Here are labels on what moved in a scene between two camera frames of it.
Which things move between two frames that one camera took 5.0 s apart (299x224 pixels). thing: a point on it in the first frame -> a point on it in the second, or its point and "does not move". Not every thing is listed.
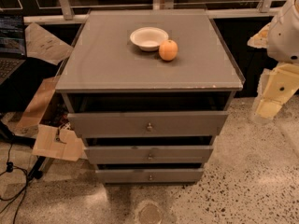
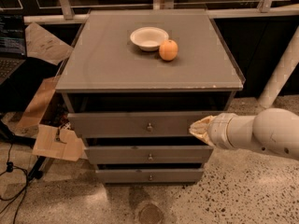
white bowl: x=149 y=38 does not move
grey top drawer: x=149 y=123 does not move
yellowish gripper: x=286 y=37 -> x=221 y=130
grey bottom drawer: x=179 y=175 does not move
